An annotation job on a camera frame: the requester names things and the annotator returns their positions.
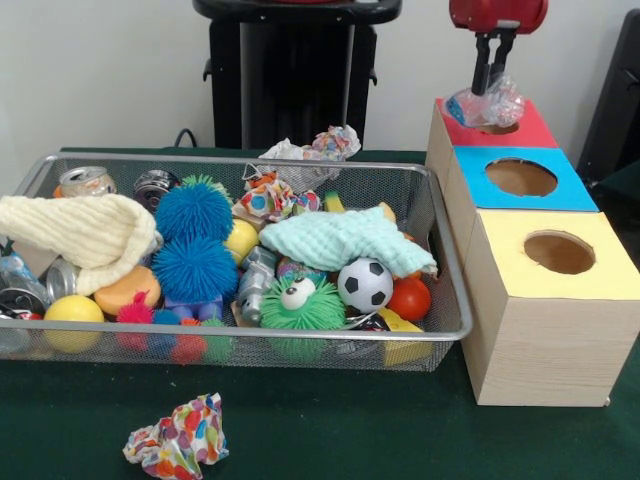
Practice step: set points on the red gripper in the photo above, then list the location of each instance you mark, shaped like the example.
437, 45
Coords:
498, 14

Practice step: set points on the crushed clear plastic bottle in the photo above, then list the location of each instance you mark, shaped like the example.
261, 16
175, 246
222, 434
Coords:
480, 108

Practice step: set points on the mint green waffle cloth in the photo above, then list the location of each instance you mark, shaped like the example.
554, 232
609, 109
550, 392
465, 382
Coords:
340, 240

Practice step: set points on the cream waffle cloth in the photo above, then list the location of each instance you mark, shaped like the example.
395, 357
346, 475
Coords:
75, 235

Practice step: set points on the wooden box with three holes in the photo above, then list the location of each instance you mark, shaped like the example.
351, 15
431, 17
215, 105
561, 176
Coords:
545, 330

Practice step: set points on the black panel stand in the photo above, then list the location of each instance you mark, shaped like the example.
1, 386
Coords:
615, 100

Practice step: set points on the red ball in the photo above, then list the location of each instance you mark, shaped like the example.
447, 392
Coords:
412, 297

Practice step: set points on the black and white soccer ball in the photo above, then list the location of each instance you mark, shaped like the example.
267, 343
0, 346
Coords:
365, 285

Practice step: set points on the yellow cheese wedge toy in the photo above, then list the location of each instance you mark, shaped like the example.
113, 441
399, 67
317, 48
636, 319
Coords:
400, 325

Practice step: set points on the yellow ball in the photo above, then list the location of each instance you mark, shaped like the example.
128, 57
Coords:
243, 240
73, 320

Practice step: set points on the green fuzzy toy with eyes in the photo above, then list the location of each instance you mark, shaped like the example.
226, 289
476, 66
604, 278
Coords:
305, 308

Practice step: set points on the grey robot toy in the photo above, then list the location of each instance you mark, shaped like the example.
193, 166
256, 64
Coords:
256, 288

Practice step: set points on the blue spiky ball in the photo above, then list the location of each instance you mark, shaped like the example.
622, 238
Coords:
195, 210
195, 268

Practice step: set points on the crushed silver can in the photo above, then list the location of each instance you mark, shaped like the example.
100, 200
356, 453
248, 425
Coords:
85, 182

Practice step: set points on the orange round disc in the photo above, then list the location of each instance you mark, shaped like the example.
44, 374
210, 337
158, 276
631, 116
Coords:
125, 290

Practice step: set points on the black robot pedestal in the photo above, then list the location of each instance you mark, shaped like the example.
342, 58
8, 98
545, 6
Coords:
295, 80

